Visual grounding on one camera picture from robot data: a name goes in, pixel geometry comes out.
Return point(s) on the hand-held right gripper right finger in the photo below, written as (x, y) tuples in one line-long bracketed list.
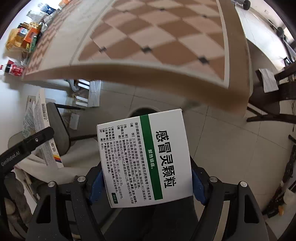
[(198, 185)]

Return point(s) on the cola bottle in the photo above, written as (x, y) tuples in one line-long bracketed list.
[(8, 68)]

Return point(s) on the green yellow small box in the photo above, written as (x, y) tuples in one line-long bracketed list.
[(33, 44)]

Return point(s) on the clear glass bottle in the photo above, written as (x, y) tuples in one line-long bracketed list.
[(32, 14)]

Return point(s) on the white paper sheet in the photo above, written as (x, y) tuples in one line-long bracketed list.
[(268, 80)]

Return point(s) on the orange box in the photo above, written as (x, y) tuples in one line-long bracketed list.
[(31, 35)]

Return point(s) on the checkered tablecloth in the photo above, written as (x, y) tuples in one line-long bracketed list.
[(161, 34)]

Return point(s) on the blue label water bottle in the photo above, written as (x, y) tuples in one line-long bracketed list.
[(47, 8)]

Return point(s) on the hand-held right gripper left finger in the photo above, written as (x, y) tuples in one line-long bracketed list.
[(97, 185)]

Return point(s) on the black floor equipment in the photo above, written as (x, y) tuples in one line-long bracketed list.
[(286, 166)]

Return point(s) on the clear plastic wrapper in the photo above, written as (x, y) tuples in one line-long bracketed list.
[(23, 61)]

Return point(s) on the round white trash can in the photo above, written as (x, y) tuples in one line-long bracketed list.
[(143, 111)]

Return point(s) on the dark wooden chair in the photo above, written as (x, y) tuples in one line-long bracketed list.
[(272, 92)]

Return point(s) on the floor barbell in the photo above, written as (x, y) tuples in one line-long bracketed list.
[(246, 4)]

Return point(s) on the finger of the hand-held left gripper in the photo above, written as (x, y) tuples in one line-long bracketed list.
[(38, 139)]

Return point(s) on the orange snack packet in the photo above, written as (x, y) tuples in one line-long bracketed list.
[(64, 2)]

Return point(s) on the white green medicine box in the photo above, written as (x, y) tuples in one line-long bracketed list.
[(150, 150)]

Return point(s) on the yellow snack bag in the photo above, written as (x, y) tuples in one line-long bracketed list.
[(13, 39)]

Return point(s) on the red soda can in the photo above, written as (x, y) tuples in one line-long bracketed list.
[(18, 70)]

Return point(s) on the grey chair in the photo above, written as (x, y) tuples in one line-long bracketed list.
[(59, 129)]

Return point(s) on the blue red drink carton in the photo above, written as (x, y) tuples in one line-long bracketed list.
[(23, 31)]

